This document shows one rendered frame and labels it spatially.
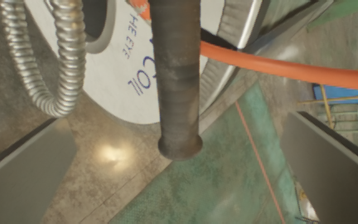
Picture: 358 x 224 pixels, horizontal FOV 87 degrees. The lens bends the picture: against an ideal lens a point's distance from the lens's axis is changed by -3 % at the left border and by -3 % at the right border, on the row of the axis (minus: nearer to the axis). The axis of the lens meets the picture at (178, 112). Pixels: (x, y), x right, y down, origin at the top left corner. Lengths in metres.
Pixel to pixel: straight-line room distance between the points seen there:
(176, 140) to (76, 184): 1.28
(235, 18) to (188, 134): 0.20
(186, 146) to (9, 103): 1.25
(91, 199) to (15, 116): 0.66
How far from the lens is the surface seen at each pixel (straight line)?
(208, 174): 2.01
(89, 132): 1.39
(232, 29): 0.32
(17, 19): 0.24
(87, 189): 1.44
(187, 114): 0.15
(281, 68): 0.18
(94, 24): 0.90
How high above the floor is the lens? 1.35
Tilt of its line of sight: 52 degrees down
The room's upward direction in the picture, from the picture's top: 84 degrees clockwise
